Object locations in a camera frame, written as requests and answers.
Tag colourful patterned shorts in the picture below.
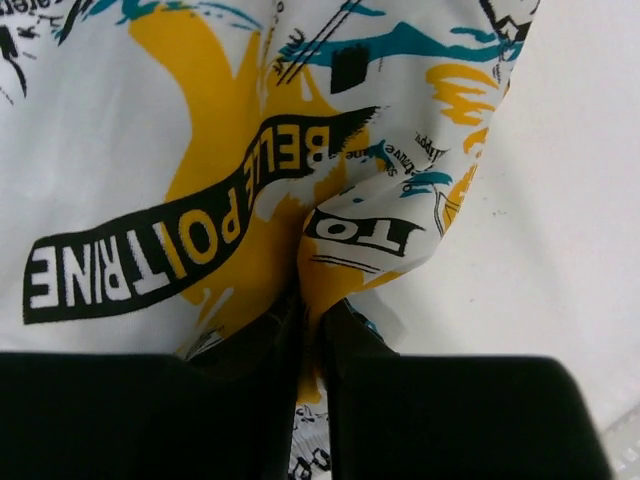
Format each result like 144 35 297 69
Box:
1 1 540 479

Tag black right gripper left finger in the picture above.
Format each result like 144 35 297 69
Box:
1 296 301 479

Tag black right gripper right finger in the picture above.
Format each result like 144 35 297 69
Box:
322 303 613 479

